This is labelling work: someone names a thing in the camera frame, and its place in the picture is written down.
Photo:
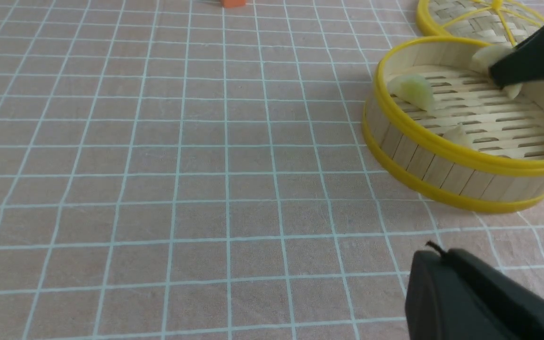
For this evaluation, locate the green dumpling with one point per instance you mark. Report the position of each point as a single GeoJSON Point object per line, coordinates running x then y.
{"type": "Point", "coordinates": [414, 89]}

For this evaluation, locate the woven bamboo steamer lid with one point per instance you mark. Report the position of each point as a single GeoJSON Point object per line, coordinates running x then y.
{"type": "Point", "coordinates": [506, 22]}

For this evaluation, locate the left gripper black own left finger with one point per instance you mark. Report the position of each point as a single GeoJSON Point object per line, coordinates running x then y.
{"type": "Point", "coordinates": [454, 295]}

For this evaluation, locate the orange cube block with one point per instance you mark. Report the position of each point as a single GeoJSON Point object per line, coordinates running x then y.
{"type": "Point", "coordinates": [227, 4]}

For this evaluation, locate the bamboo steamer tray yellow rim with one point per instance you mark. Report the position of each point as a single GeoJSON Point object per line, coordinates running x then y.
{"type": "Point", "coordinates": [440, 127]}

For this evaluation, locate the white dumpling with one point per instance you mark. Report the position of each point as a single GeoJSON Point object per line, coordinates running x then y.
{"type": "Point", "coordinates": [489, 55]}
{"type": "Point", "coordinates": [457, 135]}

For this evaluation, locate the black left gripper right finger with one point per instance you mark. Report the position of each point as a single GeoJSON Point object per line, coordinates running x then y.
{"type": "Point", "coordinates": [536, 59]}

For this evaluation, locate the pink checked tablecloth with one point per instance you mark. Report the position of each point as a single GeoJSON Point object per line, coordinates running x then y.
{"type": "Point", "coordinates": [174, 170]}

